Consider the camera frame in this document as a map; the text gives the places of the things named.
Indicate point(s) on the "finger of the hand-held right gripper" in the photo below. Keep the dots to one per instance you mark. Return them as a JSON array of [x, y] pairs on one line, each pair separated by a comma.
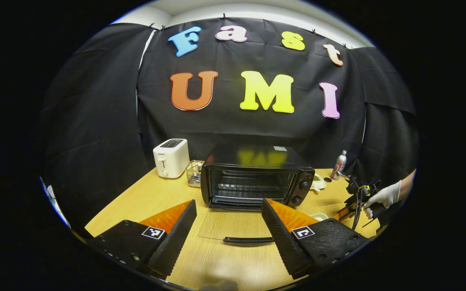
[[348, 212]]

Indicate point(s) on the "white square plate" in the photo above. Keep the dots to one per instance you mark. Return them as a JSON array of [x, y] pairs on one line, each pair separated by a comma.
[[320, 216]]

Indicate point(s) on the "pink and white spray can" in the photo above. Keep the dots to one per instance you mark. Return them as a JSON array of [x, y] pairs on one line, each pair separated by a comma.
[[339, 165]]

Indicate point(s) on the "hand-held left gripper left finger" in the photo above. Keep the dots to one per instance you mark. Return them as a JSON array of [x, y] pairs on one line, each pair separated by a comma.
[[176, 242]]

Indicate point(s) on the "black electric oven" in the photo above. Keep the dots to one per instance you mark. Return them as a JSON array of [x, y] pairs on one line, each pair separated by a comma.
[[225, 155]]

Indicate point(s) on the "white divided dish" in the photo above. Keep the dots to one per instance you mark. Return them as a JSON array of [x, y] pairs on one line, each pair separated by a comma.
[[319, 186]]

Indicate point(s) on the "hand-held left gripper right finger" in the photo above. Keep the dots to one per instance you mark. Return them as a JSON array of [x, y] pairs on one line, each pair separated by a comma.
[[279, 238]]

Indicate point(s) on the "white toaster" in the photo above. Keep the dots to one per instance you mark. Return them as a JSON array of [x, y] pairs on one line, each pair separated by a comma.
[[172, 161]]

